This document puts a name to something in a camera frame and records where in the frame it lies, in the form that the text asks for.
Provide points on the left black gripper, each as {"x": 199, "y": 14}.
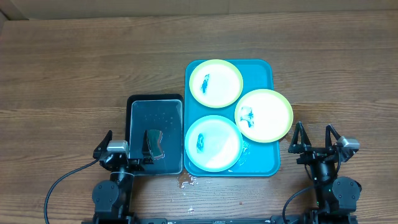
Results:
{"x": 139, "y": 165}

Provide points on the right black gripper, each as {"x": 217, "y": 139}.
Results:
{"x": 311, "y": 155}

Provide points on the green and brown sponge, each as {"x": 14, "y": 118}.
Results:
{"x": 154, "y": 138}

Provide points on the yellow-green plate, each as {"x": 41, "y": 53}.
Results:
{"x": 216, "y": 83}
{"x": 263, "y": 115}

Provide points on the light blue plate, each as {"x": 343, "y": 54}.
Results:
{"x": 213, "y": 143}

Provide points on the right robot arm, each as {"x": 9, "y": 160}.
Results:
{"x": 336, "y": 196}

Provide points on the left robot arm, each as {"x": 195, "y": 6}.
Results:
{"x": 112, "y": 197}

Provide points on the black water tray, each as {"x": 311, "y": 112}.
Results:
{"x": 163, "y": 113}

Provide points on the yellow-green plate top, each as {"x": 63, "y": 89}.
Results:
{"x": 216, "y": 83}

